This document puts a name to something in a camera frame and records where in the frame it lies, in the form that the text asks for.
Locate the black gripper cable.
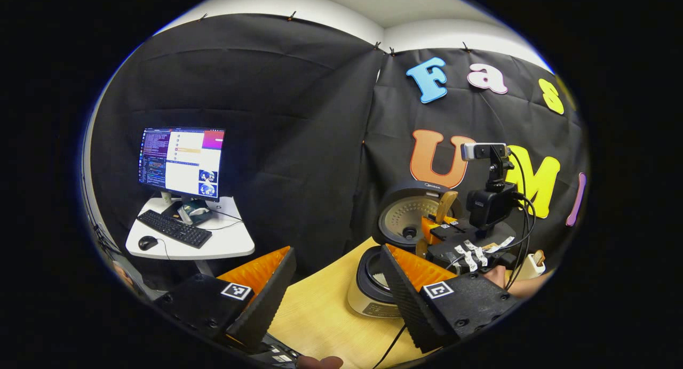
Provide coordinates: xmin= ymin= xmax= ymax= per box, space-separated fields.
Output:
xmin=372 ymin=324 xmax=407 ymax=369

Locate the black backdrop cloth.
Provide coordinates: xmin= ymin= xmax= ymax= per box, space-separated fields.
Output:
xmin=88 ymin=13 xmax=590 ymax=290

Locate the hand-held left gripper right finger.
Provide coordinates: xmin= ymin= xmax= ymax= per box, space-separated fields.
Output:
xmin=379 ymin=244 xmax=523 ymax=355

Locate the black camera cable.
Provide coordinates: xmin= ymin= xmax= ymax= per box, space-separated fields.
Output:
xmin=504 ymin=148 xmax=537 ymax=292

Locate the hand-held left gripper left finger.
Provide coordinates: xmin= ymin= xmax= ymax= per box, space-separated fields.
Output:
xmin=155 ymin=246 xmax=297 ymax=354

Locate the white toaster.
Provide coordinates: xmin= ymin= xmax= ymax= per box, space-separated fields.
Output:
xmin=526 ymin=254 xmax=549 ymax=280

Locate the white side table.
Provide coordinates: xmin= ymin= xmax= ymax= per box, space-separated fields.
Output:
xmin=125 ymin=196 xmax=256 ymax=277

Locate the wooden spoon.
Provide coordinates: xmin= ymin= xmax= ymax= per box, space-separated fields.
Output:
xmin=435 ymin=191 xmax=459 ymax=224

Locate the computer monitor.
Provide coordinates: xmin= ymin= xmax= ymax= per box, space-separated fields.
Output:
xmin=138 ymin=126 xmax=226 ymax=226

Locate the black keyboard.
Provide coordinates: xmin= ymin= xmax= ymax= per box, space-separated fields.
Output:
xmin=137 ymin=209 xmax=213 ymax=250

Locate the dark teal object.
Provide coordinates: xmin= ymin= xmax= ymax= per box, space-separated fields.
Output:
xmin=181 ymin=199 xmax=212 ymax=224

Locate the dark grey rice cooker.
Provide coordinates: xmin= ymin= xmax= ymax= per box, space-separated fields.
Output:
xmin=347 ymin=180 xmax=462 ymax=319

